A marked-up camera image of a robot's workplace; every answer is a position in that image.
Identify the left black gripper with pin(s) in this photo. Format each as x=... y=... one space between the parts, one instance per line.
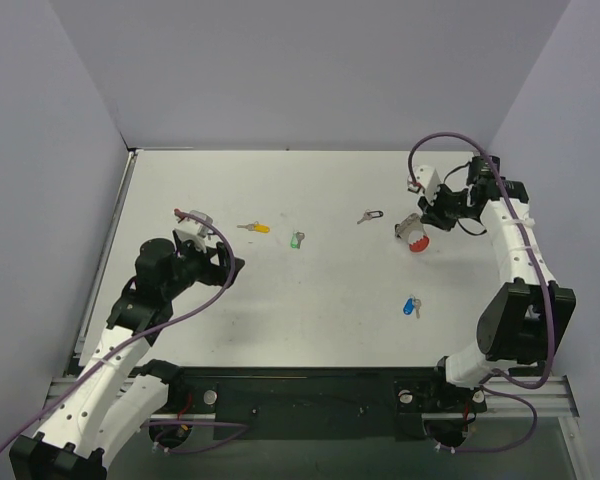
x=212 y=265

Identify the key with green tag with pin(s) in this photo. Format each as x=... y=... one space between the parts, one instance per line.
x=297 y=239

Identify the key with blue tag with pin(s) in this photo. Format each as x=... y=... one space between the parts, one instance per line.
x=412 y=307

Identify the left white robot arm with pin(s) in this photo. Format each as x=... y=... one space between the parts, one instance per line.
x=115 y=360

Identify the red keyring with keys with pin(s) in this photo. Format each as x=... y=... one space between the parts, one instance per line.
x=415 y=242

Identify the aluminium frame rail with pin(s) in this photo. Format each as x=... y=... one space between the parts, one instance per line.
x=503 y=399

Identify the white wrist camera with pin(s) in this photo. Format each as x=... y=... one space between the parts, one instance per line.
x=425 y=182
x=193 y=227

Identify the key with black tag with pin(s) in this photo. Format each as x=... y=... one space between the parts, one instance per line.
x=369 y=215

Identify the key with yellow tag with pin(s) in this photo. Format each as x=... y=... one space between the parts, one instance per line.
x=255 y=227

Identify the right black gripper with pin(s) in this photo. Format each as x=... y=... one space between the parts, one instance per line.
x=440 y=206

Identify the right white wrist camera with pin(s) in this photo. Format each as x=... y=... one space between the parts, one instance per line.
x=425 y=182

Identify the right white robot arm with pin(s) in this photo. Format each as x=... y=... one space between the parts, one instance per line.
x=525 y=322

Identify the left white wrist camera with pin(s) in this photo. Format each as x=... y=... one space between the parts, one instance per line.
x=193 y=227

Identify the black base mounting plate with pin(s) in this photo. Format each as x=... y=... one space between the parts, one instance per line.
x=320 y=403

